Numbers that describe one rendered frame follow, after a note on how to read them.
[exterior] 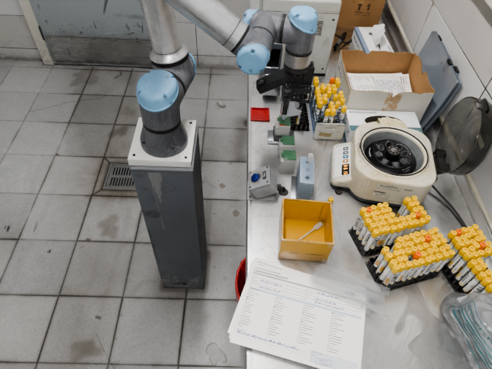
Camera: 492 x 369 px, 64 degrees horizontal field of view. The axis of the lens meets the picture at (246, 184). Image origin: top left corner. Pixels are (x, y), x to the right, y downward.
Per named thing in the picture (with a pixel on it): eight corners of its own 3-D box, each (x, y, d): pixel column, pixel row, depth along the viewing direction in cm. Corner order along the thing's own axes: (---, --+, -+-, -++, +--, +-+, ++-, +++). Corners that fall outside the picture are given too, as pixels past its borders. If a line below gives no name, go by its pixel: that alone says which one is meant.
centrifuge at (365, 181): (331, 143, 135) (338, 116, 125) (419, 156, 133) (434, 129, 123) (328, 198, 120) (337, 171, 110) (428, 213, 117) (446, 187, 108)
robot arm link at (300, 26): (288, 1, 103) (321, 5, 102) (284, 39, 112) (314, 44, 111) (284, 15, 98) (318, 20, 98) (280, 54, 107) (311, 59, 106)
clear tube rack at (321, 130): (307, 101, 149) (310, 85, 143) (333, 102, 149) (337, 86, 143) (312, 139, 136) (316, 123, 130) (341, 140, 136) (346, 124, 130)
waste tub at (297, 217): (278, 218, 114) (282, 197, 107) (324, 222, 114) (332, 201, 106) (277, 259, 106) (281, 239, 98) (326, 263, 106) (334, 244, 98)
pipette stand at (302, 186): (291, 177, 124) (295, 155, 117) (312, 179, 124) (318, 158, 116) (290, 203, 118) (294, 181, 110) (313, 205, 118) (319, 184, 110)
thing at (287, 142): (277, 149, 132) (280, 135, 127) (291, 150, 132) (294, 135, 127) (277, 158, 129) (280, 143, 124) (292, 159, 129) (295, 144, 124)
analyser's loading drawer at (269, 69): (261, 63, 160) (261, 51, 156) (277, 64, 160) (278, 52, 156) (261, 95, 147) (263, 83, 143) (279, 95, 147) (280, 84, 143)
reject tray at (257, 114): (250, 108, 145) (250, 107, 144) (269, 109, 145) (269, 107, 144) (250, 121, 140) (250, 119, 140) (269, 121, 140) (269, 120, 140)
